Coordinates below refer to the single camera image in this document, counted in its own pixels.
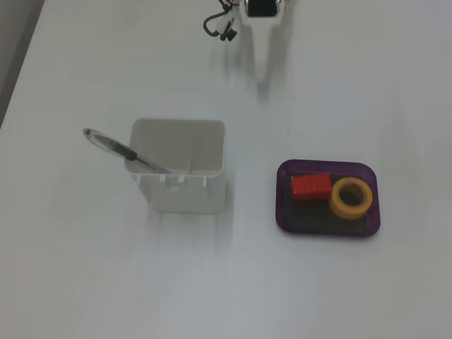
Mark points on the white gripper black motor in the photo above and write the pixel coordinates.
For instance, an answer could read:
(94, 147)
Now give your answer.
(263, 26)

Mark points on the red cube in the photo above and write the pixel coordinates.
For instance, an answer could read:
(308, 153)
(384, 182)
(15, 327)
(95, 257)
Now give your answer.
(310, 187)

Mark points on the white plastic box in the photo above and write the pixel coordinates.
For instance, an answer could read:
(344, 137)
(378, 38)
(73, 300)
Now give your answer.
(183, 199)

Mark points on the yellow tape roll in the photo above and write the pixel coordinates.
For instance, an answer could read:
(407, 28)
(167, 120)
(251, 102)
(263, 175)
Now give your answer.
(334, 205)

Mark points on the purple metal tray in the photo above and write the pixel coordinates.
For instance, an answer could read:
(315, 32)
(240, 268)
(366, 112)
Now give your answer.
(303, 219)

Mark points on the black clear ballpoint pen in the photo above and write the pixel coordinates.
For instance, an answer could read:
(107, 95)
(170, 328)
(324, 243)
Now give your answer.
(106, 142)

